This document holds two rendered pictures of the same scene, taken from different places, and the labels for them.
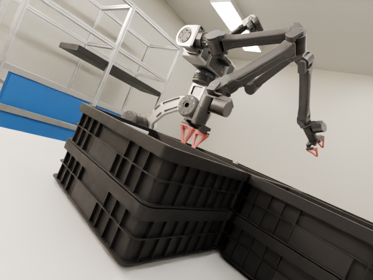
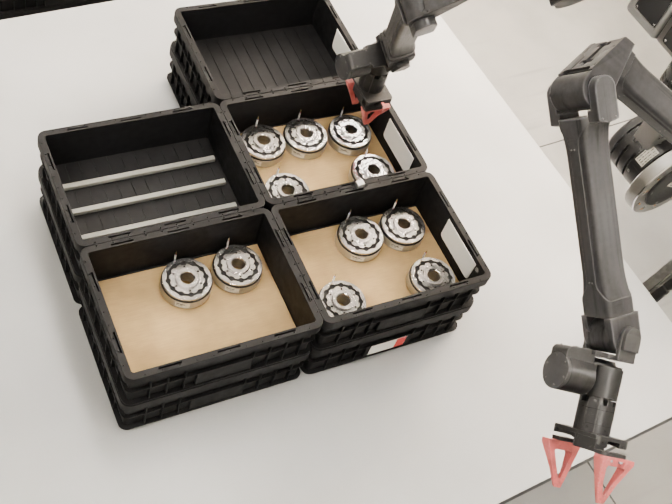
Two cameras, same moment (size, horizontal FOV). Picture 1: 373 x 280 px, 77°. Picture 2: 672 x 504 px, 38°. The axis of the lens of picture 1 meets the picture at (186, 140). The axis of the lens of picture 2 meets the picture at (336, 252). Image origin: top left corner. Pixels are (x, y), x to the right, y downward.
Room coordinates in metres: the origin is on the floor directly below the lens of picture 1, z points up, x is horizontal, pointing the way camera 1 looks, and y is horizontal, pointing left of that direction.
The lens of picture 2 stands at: (1.11, -1.63, 2.53)
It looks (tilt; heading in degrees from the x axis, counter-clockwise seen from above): 53 degrees down; 95
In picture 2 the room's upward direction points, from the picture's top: 22 degrees clockwise
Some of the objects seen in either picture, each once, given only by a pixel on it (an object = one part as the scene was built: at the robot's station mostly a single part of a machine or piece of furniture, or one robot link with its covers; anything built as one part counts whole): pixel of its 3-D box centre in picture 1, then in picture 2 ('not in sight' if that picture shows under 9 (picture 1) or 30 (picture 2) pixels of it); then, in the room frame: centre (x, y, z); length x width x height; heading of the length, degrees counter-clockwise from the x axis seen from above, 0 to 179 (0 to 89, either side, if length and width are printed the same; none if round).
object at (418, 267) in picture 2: not in sight; (432, 277); (1.21, -0.30, 0.86); 0.10 x 0.10 x 0.01
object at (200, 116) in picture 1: (200, 118); (373, 78); (0.89, -0.02, 1.04); 0.10 x 0.07 x 0.07; 137
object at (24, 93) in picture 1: (43, 116); not in sight; (2.15, 1.30, 0.60); 0.72 x 0.03 x 0.56; 142
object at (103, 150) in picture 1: (152, 157); (269, 60); (0.63, 0.07, 0.87); 0.40 x 0.30 x 0.11; 48
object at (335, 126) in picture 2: not in sight; (350, 131); (0.89, -0.02, 0.86); 0.10 x 0.10 x 0.01
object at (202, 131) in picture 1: (195, 136); (368, 105); (0.91, -0.03, 0.97); 0.07 x 0.07 x 0.09; 47
